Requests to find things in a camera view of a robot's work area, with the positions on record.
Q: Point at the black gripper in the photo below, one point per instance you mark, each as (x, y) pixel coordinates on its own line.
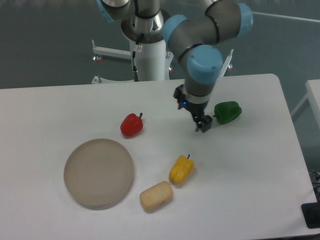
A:
(196, 106)

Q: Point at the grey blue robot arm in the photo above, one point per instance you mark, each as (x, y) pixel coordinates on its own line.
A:
(193, 44)

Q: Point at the green bell pepper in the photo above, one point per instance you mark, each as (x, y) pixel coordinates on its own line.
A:
(226, 112)

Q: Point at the beige round plate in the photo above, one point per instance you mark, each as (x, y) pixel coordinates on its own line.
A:
(99, 173)

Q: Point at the yellow bell pepper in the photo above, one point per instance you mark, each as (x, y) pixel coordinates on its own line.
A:
(181, 169)

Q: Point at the black device at table edge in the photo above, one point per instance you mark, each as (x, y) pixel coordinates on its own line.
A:
(311, 214)

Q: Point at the beige bread piece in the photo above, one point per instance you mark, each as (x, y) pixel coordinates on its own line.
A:
(155, 196)

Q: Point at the white side table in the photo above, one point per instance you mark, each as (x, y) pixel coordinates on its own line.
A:
(310, 99)

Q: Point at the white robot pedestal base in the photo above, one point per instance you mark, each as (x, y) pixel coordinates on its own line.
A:
(148, 54)

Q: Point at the red bell pepper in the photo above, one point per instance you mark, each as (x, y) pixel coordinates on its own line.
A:
(132, 125)

